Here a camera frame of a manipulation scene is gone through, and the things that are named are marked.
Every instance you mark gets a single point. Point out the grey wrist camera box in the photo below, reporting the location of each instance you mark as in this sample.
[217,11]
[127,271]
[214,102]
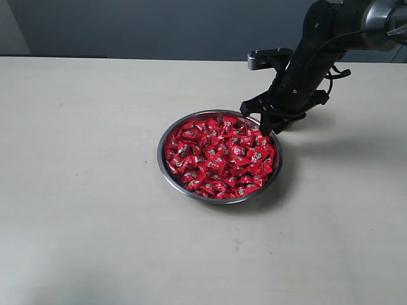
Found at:
[277,59]

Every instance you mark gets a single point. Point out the pile of red wrapped candies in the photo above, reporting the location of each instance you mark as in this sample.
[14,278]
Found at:
[219,159]

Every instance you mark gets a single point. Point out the round steel bowl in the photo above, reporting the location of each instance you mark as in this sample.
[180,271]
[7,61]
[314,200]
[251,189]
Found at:
[219,198]

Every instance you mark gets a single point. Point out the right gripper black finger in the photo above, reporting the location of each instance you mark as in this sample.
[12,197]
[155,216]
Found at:
[276,124]
[257,105]

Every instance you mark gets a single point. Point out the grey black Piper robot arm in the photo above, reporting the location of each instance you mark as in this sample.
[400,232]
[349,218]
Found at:
[330,30]

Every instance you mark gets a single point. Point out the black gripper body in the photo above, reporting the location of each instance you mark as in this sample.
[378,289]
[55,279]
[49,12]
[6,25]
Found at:
[294,91]

